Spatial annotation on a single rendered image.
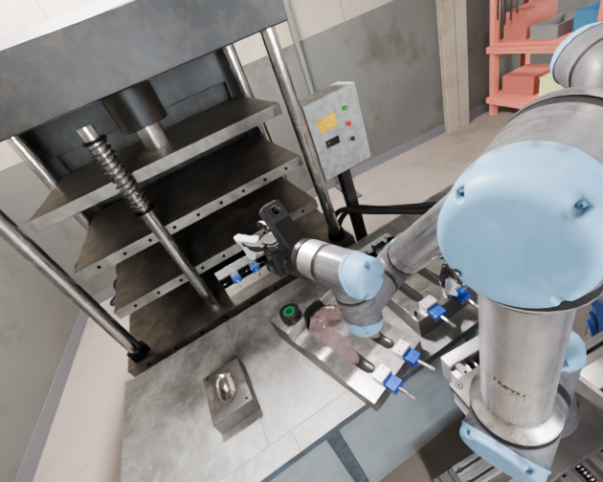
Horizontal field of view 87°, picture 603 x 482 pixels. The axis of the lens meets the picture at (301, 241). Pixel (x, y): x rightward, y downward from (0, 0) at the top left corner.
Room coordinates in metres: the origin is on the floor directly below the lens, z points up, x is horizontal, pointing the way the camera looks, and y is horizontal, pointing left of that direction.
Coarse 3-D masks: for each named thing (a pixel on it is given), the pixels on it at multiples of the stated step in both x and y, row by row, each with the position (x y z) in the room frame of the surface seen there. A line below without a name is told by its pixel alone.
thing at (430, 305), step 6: (426, 300) 0.70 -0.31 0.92; (432, 300) 0.69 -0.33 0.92; (420, 306) 0.70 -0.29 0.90; (426, 306) 0.68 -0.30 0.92; (432, 306) 0.68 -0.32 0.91; (438, 306) 0.67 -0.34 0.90; (426, 312) 0.67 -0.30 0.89; (432, 312) 0.66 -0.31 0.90; (438, 312) 0.65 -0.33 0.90; (444, 312) 0.64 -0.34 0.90; (438, 318) 0.64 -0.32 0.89; (444, 318) 0.62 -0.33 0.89; (450, 324) 0.60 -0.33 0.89
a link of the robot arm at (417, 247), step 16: (544, 96) 0.26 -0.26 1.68; (560, 96) 0.28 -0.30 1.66; (592, 96) 0.27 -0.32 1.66; (432, 208) 0.40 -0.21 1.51; (416, 224) 0.42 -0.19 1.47; (432, 224) 0.38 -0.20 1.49; (400, 240) 0.44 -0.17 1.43; (416, 240) 0.40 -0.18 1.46; (432, 240) 0.37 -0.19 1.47; (384, 256) 0.48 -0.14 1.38; (400, 256) 0.43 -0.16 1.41; (416, 256) 0.40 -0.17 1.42; (432, 256) 0.38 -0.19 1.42; (384, 272) 0.45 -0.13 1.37; (400, 272) 0.44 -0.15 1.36; (416, 272) 0.43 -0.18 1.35
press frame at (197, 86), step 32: (192, 64) 2.15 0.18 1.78; (224, 64) 2.18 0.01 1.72; (160, 96) 2.09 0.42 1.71; (192, 96) 2.19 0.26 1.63; (224, 96) 2.23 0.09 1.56; (64, 128) 1.97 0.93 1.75; (96, 128) 2.00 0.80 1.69; (64, 160) 2.00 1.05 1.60; (96, 160) 2.03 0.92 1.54; (192, 160) 2.14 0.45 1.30
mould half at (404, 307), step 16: (384, 240) 1.15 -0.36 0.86; (416, 288) 0.79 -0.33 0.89; (432, 288) 0.76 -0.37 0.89; (464, 288) 0.71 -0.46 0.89; (400, 304) 0.75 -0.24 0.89; (416, 304) 0.72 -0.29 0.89; (448, 304) 0.68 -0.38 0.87; (464, 304) 0.70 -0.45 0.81; (416, 320) 0.66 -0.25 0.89; (432, 320) 0.67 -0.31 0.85
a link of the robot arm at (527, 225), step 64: (512, 128) 0.24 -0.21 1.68; (576, 128) 0.19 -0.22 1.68; (512, 192) 0.17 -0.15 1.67; (576, 192) 0.14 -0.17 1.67; (448, 256) 0.20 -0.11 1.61; (512, 256) 0.16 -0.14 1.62; (576, 256) 0.13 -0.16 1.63; (512, 320) 0.17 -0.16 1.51; (512, 384) 0.17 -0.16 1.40; (512, 448) 0.15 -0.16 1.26
